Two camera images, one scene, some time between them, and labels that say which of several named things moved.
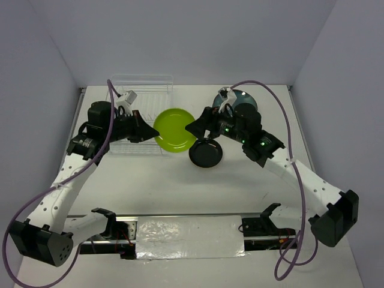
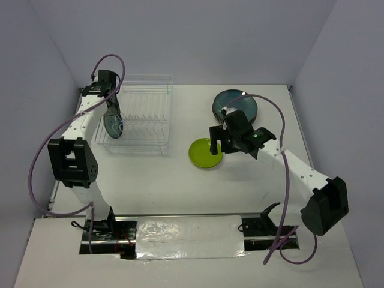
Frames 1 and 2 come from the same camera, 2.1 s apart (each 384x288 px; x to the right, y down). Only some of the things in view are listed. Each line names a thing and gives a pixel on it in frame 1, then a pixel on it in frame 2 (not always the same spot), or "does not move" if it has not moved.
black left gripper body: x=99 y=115 → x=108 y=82
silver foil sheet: x=192 y=236 does not move
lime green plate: x=170 y=123 → x=200 y=153
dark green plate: x=242 y=96 does not move
